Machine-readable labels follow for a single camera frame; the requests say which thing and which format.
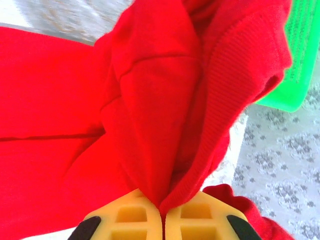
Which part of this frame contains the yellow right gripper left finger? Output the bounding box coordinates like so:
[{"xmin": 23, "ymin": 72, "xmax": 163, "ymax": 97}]
[{"xmin": 67, "ymin": 188, "xmax": 163, "ymax": 240}]

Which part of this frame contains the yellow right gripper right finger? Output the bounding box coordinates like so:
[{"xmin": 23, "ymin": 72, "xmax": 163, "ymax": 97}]
[{"xmin": 163, "ymin": 191, "xmax": 261, "ymax": 240}]

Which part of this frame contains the red t-shirt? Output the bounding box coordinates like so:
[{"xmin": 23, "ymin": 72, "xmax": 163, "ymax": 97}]
[{"xmin": 0, "ymin": 0, "xmax": 296, "ymax": 240}]

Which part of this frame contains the green plastic basket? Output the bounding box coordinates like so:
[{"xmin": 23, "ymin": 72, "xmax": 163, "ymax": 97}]
[{"xmin": 254, "ymin": 0, "xmax": 320, "ymax": 113}]

